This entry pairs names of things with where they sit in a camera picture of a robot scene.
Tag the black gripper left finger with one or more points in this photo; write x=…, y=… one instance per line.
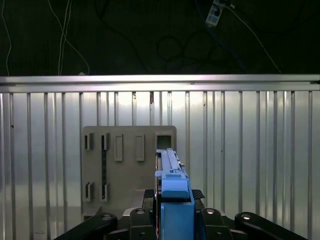
x=147, y=220

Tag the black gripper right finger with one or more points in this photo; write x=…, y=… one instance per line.
x=212, y=222

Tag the hard disk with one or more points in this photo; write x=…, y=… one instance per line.
x=175, y=185

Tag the grey parts rack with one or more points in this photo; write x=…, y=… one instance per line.
x=130, y=175

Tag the white power strip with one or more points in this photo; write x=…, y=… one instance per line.
x=212, y=15

